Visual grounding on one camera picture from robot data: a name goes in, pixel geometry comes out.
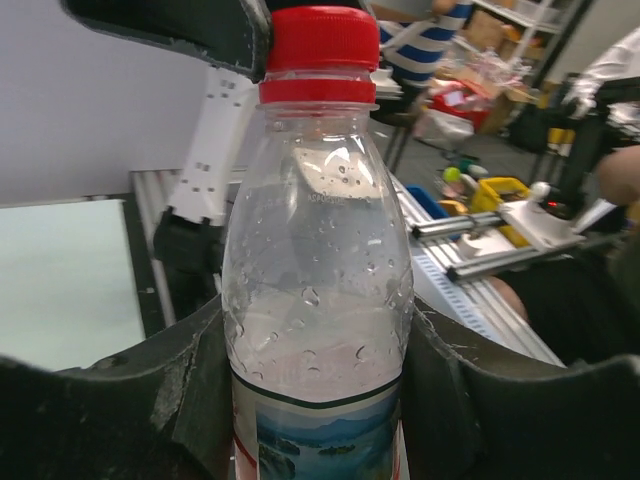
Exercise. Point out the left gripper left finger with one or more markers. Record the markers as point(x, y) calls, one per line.
point(161, 409)

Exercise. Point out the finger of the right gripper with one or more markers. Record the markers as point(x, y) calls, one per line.
point(231, 34)

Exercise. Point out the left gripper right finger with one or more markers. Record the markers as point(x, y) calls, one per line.
point(473, 409)

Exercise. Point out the red bottle cap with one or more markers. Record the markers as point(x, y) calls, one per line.
point(318, 37)

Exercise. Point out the red cap water bottle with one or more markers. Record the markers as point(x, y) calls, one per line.
point(317, 287)

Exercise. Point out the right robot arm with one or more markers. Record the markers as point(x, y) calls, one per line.
point(184, 217)

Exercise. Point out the seated person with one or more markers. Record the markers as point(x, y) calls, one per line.
point(584, 308)

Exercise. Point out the striped shirt person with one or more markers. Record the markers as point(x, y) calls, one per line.
point(413, 49)

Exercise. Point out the yellow plastic bin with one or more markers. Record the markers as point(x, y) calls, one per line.
point(491, 193)

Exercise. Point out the red box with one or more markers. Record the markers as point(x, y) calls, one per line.
point(463, 104)

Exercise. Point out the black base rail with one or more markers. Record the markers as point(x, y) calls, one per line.
point(147, 290)

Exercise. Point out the white cable duct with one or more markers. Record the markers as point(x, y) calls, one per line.
point(432, 285)

